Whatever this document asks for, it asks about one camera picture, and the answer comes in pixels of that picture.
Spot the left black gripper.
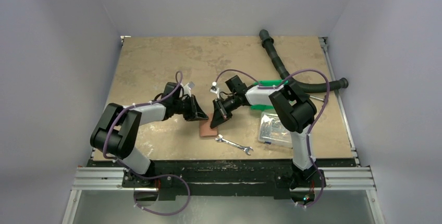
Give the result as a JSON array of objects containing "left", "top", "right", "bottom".
[{"left": 173, "top": 94, "right": 207, "bottom": 121}]

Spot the brown leather card holder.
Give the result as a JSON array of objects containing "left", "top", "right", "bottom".
[{"left": 199, "top": 113, "right": 218, "bottom": 138}]

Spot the green plastic bin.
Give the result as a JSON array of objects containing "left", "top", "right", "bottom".
[{"left": 245, "top": 80, "right": 283, "bottom": 111}]

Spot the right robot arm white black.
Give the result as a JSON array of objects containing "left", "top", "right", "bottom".
[{"left": 210, "top": 75, "right": 319, "bottom": 188}]

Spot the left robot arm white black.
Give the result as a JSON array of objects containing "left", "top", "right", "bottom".
[{"left": 90, "top": 82, "right": 208, "bottom": 187}]

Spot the silver open-end wrench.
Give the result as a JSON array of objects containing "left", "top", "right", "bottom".
[{"left": 214, "top": 134, "right": 254, "bottom": 156}]

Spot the clear plastic screw box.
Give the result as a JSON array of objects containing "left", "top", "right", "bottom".
[{"left": 257, "top": 111, "right": 292, "bottom": 148}]

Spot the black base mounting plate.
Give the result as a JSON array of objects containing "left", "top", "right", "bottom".
[{"left": 120, "top": 159, "right": 357, "bottom": 203}]

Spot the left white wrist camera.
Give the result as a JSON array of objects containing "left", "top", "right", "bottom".
[{"left": 181, "top": 81, "right": 195, "bottom": 97}]

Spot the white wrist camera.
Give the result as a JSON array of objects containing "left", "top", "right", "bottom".
[
  {"left": 181, "top": 81, "right": 195, "bottom": 97},
  {"left": 210, "top": 81, "right": 220, "bottom": 99}
]

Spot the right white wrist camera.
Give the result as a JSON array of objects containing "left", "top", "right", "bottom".
[{"left": 210, "top": 81, "right": 220, "bottom": 99}]

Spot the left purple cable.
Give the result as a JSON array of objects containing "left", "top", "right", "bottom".
[{"left": 102, "top": 70, "right": 192, "bottom": 216}]

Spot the small hammer black handle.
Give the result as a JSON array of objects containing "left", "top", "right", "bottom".
[{"left": 308, "top": 94, "right": 325, "bottom": 102}]

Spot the black corrugated hose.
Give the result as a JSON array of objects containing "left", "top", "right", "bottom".
[{"left": 259, "top": 29, "right": 349, "bottom": 93}]

